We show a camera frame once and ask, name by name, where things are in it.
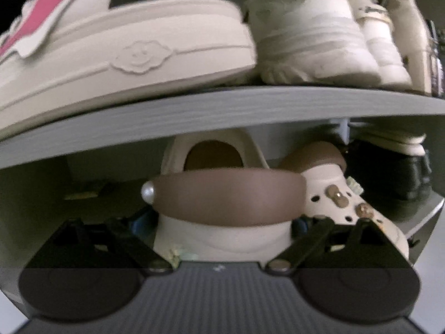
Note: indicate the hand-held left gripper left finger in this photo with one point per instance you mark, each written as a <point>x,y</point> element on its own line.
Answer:
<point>140,223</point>

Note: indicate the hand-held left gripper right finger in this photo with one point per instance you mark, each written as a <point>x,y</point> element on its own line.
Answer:
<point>313,236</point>

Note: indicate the white shoe cabinet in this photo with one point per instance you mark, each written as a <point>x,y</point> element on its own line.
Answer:
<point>208,118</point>

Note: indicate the black shoe with cream sole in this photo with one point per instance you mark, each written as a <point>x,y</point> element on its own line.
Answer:
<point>382,177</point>

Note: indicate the white and pink sneaker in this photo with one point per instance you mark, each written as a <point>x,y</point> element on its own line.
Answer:
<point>139,34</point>

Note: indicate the cream chunky sneaker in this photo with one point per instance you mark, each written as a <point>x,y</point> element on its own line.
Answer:
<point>382,48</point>
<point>306,41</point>

